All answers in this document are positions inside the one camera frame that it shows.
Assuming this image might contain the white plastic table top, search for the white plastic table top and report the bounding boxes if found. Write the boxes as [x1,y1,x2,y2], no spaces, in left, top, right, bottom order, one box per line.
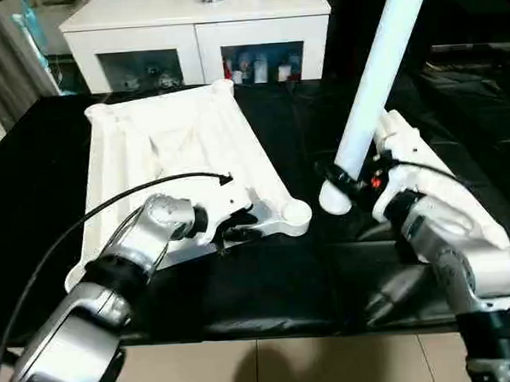
[55,74,317,293]

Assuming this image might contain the black mat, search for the black mat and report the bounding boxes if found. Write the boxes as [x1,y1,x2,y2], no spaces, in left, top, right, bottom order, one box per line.
[0,67,510,355]

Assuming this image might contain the small white bottle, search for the small white bottle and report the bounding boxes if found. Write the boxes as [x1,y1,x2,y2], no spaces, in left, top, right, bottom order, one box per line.
[252,53,270,83]

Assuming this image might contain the white cabinet with glass doors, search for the white cabinet with glass doors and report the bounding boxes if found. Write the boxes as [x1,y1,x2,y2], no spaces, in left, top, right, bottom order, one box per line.
[56,0,336,97]

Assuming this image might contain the light blue plastic item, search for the light blue plastic item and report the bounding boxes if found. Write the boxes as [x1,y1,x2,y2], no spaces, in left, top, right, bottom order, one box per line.
[9,0,62,93]

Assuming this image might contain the grey curtain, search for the grey curtain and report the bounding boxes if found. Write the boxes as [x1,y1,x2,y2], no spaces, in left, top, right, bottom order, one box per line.
[0,0,64,128]

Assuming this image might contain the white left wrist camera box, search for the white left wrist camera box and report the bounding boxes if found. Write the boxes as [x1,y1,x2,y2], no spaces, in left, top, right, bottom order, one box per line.
[199,177,259,222]

